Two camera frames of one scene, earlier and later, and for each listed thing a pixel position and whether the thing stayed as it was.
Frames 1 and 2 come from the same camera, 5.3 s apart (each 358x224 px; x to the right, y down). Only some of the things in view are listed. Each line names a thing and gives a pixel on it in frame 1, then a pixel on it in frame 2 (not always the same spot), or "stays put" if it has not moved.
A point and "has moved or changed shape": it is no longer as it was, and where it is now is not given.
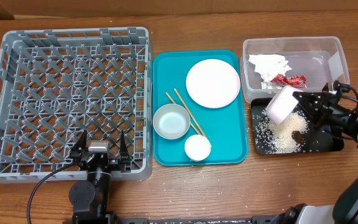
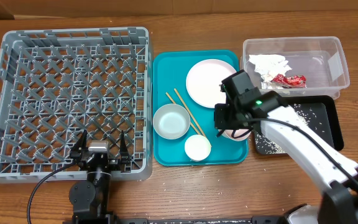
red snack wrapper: x=293 y=81 stays put
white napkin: x=269 y=66 stays put
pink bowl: x=281 y=105 has moved or changed shape
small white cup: x=197 y=147 stays put
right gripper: x=317 y=106 → x=224 y=118
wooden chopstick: x=190 y=112 stays put
